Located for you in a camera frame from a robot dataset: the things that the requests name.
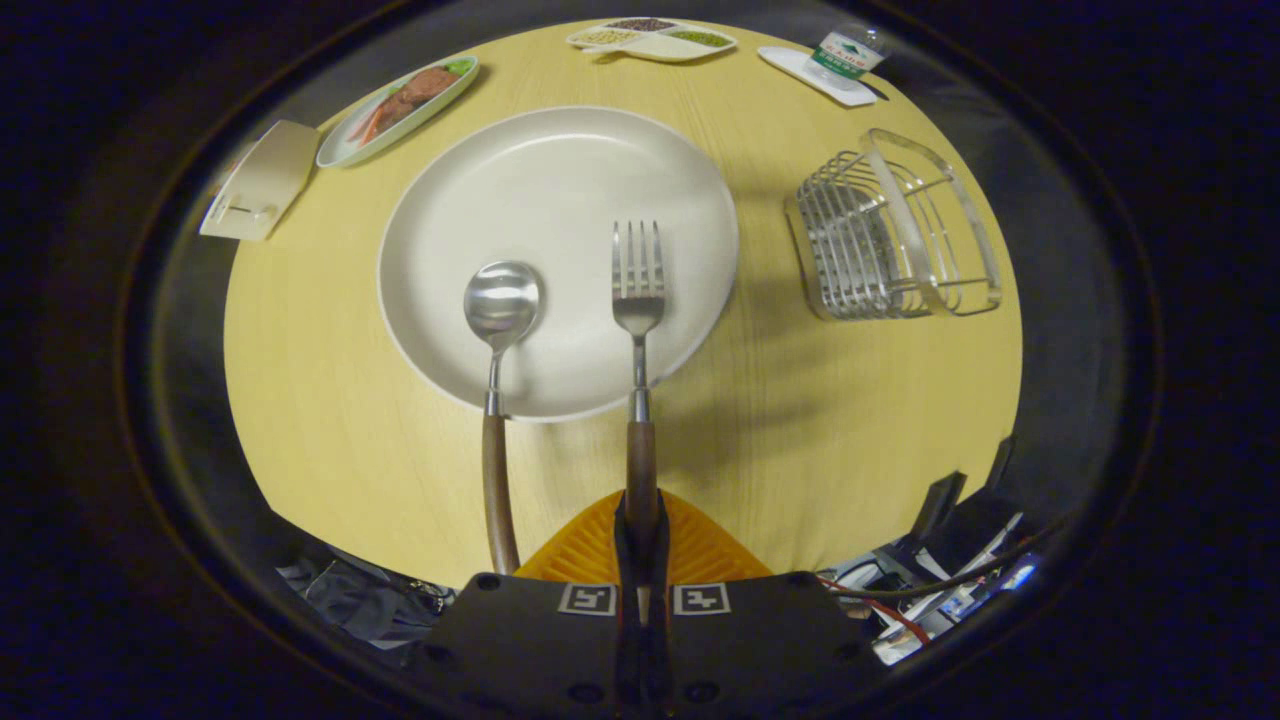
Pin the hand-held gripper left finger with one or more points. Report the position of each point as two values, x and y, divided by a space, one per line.
628 560

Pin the large round white plate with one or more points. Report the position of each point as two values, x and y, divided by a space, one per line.
560 190

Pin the oval white food dish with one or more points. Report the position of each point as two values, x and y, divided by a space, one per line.
345 148

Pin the meat and vegetable food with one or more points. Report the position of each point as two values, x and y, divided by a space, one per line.
410 95

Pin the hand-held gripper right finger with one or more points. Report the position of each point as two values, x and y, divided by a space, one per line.
655 565

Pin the black equipment stand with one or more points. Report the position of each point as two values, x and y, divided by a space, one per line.
940 505

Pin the divided white snack dish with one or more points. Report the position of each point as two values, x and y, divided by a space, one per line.
655 45

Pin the cream rectangular holder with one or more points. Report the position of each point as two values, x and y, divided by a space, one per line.
265 180

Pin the clear plastic water bottle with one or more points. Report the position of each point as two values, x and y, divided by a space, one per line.
848 55

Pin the flat white rectangular tray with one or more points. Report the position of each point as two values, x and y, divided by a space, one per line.
790 65

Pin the dark grey cloth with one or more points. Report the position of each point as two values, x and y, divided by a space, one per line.
350 600

